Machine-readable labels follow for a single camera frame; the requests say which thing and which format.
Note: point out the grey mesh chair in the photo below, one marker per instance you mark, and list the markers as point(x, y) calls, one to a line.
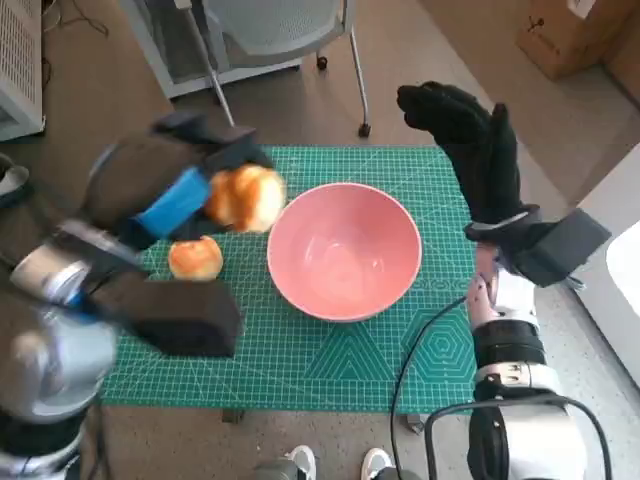
point(280, 25)

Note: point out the white furniture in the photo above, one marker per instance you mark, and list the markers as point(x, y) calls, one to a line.
point(622, 200)

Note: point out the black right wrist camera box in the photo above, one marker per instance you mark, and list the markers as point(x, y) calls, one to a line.
point(560, 245)

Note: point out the dark table bracket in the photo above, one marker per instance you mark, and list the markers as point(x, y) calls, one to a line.
point(415, 424)

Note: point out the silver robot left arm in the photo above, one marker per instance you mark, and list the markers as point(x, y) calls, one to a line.
point(60, 360)

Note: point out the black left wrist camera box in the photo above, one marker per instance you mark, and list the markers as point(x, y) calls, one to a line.
point(190, 320)

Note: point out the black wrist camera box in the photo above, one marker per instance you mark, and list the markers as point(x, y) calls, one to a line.
point(560, 245)
point(190, 320)

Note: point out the black gloved robot right hand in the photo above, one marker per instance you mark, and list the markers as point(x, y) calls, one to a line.
point(480, 160)

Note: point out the plain cardboard box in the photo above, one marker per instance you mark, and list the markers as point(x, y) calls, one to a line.
point(625, 67)

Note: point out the green cutting mat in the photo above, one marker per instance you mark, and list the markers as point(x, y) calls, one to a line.
point(280, 360)

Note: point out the rectangular striped bread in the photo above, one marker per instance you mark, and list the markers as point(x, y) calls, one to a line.
point(247, 200)

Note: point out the pink bowl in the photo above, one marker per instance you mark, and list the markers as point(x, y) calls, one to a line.
point(345, 250)

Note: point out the round bread bun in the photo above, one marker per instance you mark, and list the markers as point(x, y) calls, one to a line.
point(195, 257)

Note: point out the white perforated appliance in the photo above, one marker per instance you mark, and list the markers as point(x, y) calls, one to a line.
point(17, 60)

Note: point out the person's shoe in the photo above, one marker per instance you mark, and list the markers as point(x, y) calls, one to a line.
point(10, 180)

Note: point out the cardboard box with print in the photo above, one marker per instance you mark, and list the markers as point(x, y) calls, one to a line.
point(560, 35)

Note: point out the black robot left hand, blue tape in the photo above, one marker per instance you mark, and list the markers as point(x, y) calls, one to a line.
point(130, 180)

